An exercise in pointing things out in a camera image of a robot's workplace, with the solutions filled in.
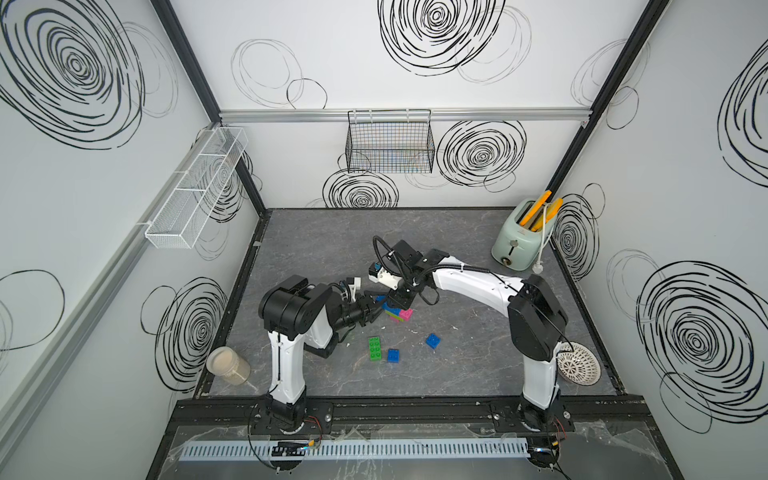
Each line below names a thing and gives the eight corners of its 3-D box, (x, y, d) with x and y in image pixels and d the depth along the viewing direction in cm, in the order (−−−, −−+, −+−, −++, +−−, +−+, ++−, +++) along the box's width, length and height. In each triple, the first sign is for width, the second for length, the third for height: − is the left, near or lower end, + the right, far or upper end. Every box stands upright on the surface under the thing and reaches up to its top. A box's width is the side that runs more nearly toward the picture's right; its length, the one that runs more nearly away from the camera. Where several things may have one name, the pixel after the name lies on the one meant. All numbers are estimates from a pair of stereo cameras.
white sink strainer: (565, 387, 80) (575, 382, 76) (552, 348, 87) (560, 341, 83) (596, 387, 80) (608, 382, 76) (580, 348, 87) (590, 341, 83)
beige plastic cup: (222, 385, 81) (201, 373, 72) (230, 361, 85) (211, 346, 76) (247, 385, 81) (230, 373, 72) (254, 361, 85) (238, 346, 76)
